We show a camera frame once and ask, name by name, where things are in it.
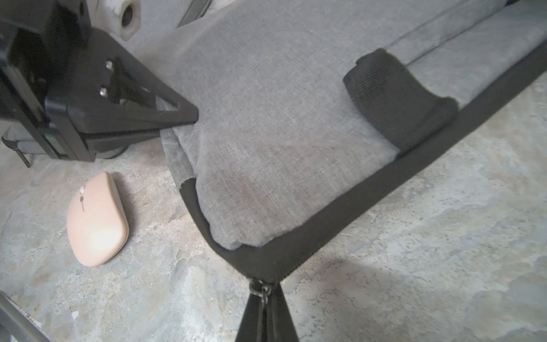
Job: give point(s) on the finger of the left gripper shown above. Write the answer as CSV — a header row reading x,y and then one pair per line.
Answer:
x,y
139,103

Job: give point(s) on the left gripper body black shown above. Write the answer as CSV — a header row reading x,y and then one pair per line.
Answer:
x,y
70,90

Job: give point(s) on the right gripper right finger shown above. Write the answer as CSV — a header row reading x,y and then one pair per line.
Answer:
x,y
279,323

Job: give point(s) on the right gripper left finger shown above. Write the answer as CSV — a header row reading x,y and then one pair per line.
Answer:
x,y
254,320

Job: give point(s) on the grey laptop bag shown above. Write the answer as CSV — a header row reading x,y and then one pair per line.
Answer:
x,y
311,112

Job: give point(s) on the left pink computer mouse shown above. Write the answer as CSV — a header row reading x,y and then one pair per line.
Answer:
x,y
96,223

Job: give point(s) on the aluminium mounting rail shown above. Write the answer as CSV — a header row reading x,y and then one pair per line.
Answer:
x,y
20,324

